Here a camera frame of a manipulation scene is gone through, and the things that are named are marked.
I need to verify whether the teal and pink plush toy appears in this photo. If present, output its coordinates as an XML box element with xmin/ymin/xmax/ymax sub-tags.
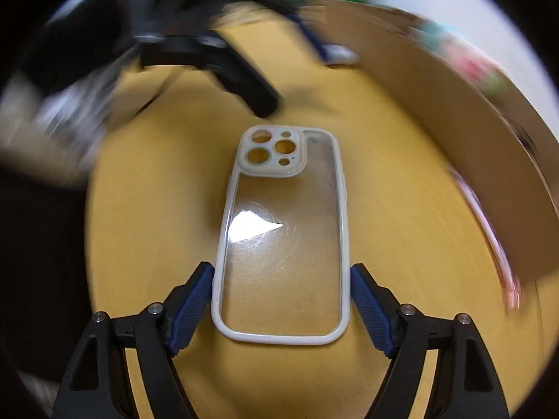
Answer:
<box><xmin>411</xmin><ymin>22</ymin><xmax>514</xmax><ymax>99</ymax></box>

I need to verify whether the white earbuds case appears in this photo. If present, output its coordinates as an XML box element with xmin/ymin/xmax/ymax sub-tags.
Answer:
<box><xmin>325</xmin><ymin>45</ymin><xmax>360</xmax><ymax>65</ymax></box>

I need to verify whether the pink pen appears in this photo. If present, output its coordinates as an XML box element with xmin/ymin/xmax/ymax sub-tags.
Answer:
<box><xmin>450</xmin><ymin>168</ymin><xmax>522</xmax><ymax>315</ymax></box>

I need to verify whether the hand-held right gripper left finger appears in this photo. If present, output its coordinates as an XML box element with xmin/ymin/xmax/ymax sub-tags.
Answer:
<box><xmin>51</xmin><ymin>261</ymin><xmax>216</xmax><ymax>419</ymax></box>

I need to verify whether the brown cardboard box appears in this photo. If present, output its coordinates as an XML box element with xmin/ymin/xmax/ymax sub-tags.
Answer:
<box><xmin>319</xmin><ymin>0</ymin><xmax>559</xmax><ymax>284</ymax></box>

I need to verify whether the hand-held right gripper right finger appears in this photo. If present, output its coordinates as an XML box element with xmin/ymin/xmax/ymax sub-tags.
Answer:
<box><xmin>350</xmin><ymin>263</ymin><xmax>511</xmax><ymax>419</ymax></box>

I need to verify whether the clear white-rimmed phone case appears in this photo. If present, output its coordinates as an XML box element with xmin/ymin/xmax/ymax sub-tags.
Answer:
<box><xmin>211</xmin><ymin>125</ymin><xmax>351</xmax><ymax>345</ymax></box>

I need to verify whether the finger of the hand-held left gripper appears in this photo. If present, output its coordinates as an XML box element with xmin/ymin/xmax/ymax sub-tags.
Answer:
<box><xmin>140</xmin><ymin>30</ymin><xmax>280</xmax><ymax>119</ymax></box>
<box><xmin>257</xmin><ymin>0</ymin><xmax>330</xmax><ymax>65</ymax></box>

